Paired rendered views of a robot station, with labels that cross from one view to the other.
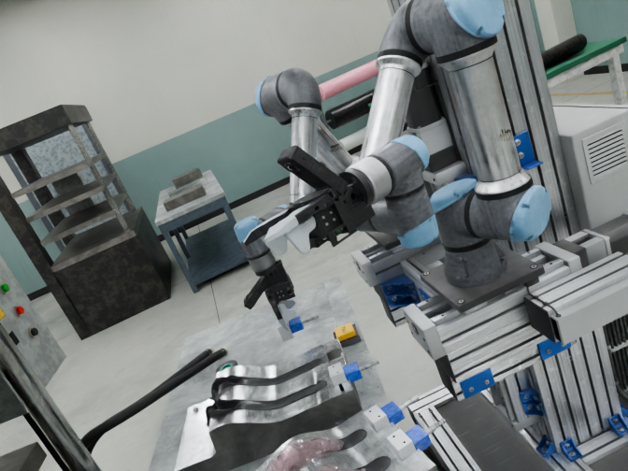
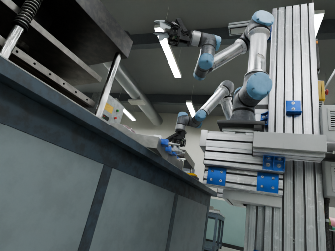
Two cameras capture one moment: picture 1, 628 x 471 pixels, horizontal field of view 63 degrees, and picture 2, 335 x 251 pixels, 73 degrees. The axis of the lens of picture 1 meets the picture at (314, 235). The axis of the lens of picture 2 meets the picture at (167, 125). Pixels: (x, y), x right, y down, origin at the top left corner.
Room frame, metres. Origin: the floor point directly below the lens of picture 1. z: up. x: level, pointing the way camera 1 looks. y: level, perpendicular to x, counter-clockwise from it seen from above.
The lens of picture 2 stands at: (-0.02, -0.55, 0.55)
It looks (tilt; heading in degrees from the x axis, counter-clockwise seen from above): 21 degrees up; 30
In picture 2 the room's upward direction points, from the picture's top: 12 degrees clockwise
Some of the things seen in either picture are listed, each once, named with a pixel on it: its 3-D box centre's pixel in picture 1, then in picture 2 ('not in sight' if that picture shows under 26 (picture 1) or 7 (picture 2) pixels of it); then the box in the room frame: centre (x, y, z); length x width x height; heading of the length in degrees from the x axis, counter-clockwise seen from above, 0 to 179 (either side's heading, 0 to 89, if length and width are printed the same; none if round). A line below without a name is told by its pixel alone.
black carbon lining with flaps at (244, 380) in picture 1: (262, 387); not in sight; (1.20, 0.29, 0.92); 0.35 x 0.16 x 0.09; 89
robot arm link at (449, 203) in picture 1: (461, 210); (244, 100); (1.11, -0.34, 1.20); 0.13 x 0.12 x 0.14; 31
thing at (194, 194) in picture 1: (200, 219); (206, 226); (5.68, 1.12, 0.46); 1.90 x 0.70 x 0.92; 9
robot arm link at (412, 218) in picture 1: (406, 214); (206, 59); (0.88, -0.17, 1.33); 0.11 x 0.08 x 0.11; 31
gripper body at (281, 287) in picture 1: (275, 282); (179, 138); (1.44, 0.16, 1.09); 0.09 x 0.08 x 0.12; 88
